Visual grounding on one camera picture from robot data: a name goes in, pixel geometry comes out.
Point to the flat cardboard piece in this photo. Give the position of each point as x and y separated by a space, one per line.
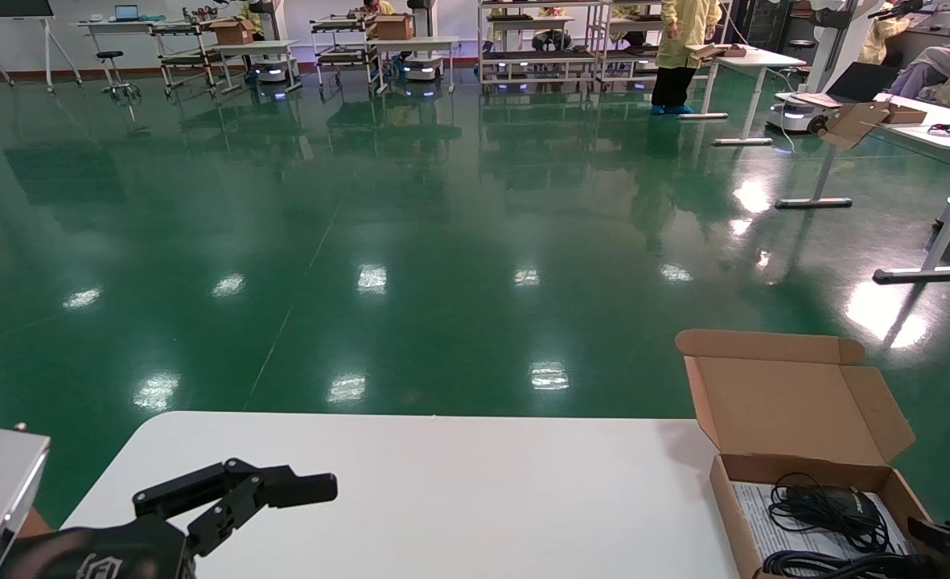
724 51

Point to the dark display board on stand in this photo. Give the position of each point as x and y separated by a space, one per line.
0 8

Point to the metal trolley cart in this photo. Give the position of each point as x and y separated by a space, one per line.
342 56
189 56

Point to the seated person grey trousers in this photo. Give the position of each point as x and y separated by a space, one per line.
937 72

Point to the large brown cardboard carton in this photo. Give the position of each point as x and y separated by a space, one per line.
34 523

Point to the black laptop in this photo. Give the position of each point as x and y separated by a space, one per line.
865 80

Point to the black swivel stool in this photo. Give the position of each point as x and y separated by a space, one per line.
117 76

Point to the distant seated person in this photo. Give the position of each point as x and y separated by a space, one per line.
551 36

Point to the metal shelf rack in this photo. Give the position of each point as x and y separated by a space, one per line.
631 52
539 56

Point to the white table with laptop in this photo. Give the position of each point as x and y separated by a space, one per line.
104 25

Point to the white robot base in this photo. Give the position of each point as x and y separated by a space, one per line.
272 72
422 68

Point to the brown cardboard storage box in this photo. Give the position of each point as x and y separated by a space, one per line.
796 402

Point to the distant person in yellow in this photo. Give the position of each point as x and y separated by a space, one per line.
251 16
378 6

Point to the small open laptop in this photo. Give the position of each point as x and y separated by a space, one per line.
126 12

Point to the open cardboard box with flap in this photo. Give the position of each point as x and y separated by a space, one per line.
853 125

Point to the person in yellow coat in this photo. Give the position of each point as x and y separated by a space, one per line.
684 32
881 32

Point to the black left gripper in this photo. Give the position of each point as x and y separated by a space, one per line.
96 555

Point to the white paper manual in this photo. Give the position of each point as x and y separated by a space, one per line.
752 515

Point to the white height-adjustable table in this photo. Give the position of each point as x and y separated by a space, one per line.
764 58

